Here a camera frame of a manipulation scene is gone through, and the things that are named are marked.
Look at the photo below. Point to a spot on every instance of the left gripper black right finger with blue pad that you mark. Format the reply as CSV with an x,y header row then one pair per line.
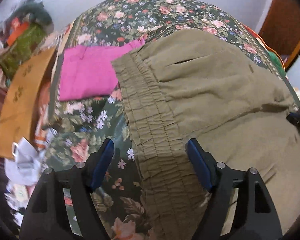
x,y
255,214

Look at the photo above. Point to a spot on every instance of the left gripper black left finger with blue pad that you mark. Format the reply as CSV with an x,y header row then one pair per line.
x,y
46,216

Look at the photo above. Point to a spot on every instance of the olive green pants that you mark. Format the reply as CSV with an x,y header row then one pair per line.
x,y
191,84

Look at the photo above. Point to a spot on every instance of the white crumpled cloth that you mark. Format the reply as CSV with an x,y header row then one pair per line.
x,y
27,165

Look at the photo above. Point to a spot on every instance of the green cloth at bedside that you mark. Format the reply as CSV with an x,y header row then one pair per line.
x,y
277,62

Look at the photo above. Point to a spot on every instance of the brown wooden door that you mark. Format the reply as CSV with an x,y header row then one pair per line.
x,y
281,30

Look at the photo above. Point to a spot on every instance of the floral dark green bedspread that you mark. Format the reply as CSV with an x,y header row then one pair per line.
x,y
83,125

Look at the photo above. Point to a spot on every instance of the brown wooden lap table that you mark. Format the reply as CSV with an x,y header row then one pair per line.
x,y
19,115

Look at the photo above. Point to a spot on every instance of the folded magenta cloth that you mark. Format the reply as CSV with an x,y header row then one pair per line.
x,y
88,72

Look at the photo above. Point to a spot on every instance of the green patterned bag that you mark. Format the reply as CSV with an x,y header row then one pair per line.
x,y
21,49

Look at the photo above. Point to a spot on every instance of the orange box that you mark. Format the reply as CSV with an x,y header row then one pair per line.
x,y
17,32

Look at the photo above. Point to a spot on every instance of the grey neck pillow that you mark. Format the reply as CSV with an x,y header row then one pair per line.
x,y
34,11

